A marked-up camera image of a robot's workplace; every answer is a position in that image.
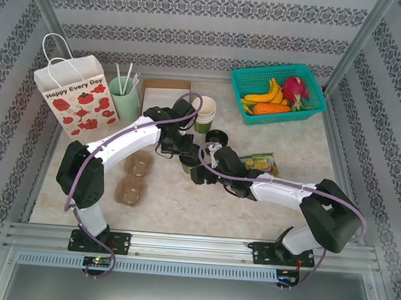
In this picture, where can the paper wrapped straw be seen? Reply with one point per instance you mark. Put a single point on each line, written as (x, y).
(135, 81)

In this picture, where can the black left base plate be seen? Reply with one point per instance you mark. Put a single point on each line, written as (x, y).
(123, 243)

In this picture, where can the stack of green paper cups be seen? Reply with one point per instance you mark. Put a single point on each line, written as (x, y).
(207, 109)

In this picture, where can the white paper napkin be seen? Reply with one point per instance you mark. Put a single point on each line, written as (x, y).
(159, 98)

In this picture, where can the controller board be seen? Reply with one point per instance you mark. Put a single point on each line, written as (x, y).
(287, 278)
(96, 261)

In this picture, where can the brown pulp cup carrier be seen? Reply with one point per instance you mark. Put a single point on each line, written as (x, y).
(124, 192)

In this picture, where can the white straw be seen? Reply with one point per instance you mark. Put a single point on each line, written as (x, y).
(118, 77)
(127, 76)

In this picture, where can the brown cardboard napkin box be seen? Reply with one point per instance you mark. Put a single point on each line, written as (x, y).
(167, 83)

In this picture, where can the right controller board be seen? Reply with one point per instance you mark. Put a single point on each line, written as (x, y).
(287, 278)

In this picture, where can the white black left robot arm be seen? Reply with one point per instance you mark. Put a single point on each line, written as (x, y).
(125, 140)

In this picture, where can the black plastic cup lid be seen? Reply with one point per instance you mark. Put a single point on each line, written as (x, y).
(189, 160)
(217, 137)

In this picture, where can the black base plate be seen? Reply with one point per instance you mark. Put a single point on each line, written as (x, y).
(261, 254)
(123, 243)

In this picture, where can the red toy dragon fruit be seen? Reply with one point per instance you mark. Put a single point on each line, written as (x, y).
(295, 89)

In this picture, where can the left controller board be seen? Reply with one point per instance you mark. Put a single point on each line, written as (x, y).
(96, 261)

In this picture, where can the yellow toy banana bunch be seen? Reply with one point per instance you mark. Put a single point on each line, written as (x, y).
(263, 97)

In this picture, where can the aluminium frame post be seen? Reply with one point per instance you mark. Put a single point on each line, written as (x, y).
(51, 16)
(362, 41)

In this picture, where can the aluminium mounting rail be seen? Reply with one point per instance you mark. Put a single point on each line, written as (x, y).
(186, 246)

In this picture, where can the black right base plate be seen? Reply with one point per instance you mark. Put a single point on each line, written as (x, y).
(261, 254)

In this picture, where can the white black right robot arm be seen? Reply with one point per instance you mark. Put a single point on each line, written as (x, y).
(277, 194)

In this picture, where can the orange toy carrot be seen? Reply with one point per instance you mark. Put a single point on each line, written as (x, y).
(269, 109)

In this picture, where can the green yellow candy bag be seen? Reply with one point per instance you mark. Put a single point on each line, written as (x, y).
(262, 162)

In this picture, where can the green straw holder cup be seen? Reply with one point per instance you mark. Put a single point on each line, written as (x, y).
(126, 102)

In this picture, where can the teal plastic basket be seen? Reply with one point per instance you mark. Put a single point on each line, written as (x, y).
(254, 78)

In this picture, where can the white red paper gift bag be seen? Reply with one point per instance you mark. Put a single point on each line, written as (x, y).
(82, 106)

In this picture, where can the green paper coffee cup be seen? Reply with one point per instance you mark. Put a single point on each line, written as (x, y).
(186, 169)

